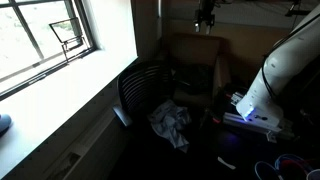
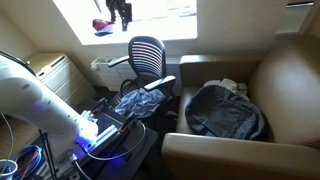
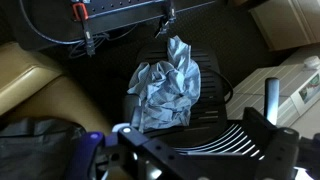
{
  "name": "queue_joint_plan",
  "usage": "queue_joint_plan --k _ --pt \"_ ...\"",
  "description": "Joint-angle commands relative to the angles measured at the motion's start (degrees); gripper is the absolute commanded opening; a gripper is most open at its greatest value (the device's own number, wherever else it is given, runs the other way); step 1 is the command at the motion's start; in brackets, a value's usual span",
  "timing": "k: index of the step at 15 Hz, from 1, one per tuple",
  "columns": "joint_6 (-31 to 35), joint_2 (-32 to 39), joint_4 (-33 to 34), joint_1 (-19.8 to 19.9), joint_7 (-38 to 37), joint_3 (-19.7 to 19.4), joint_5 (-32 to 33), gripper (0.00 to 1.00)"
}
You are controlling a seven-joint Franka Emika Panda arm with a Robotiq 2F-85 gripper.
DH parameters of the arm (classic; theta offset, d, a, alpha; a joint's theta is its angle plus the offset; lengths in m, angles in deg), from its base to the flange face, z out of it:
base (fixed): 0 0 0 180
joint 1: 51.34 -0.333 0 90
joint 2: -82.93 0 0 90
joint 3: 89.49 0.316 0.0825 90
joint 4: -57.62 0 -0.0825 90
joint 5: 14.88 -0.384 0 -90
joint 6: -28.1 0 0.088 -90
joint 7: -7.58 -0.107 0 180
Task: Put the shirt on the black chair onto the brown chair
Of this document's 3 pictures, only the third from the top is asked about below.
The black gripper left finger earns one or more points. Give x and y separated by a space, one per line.
156 153

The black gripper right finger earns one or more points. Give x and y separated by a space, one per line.
281 153

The blue-grey shirt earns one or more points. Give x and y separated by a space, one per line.
168 93

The black mesh office chair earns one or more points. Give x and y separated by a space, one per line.
210 83

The white printed label box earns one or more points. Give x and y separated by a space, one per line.
308 91

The white round cap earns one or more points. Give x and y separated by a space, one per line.
312 62

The black backpack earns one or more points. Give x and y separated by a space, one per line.
33 150

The beige filing cabinet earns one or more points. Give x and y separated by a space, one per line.
286 21

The brown leather armchair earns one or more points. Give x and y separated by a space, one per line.
33 83

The black low table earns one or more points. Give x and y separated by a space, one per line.
120 15

